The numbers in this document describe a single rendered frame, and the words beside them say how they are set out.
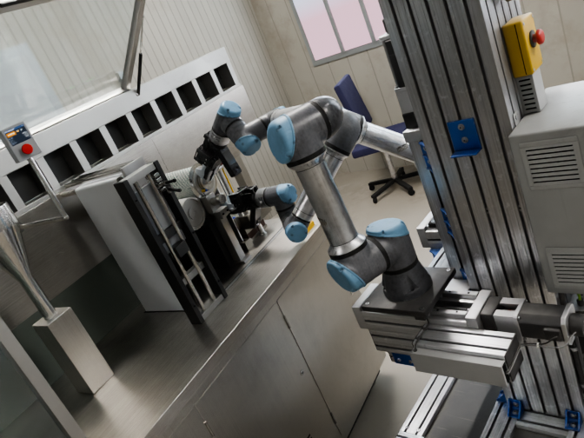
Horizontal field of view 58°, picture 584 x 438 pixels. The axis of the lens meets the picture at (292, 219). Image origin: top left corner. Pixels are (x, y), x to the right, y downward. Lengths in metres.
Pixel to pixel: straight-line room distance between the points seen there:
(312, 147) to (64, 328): 0.92
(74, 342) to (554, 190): 1.40
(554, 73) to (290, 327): 3.03
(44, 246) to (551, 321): 1.61
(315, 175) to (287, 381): 0.85
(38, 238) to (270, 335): 0.87
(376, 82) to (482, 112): 3.52
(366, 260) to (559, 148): 0.56
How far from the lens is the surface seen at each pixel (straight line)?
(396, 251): 1.55
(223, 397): 1.72
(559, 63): 4.34
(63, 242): 2.06
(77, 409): 1.81
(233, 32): 5.21
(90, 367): 1.80
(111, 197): 1.87
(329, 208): 1.43
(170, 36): 4.75
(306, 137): 1.38
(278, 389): 1.93
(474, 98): 1.43
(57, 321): 1.74
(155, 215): 1.76
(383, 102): 4.95
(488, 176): 1.51
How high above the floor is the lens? 1.70
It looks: 20 degrees down
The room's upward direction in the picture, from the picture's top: 24 degrees counter-clockwise
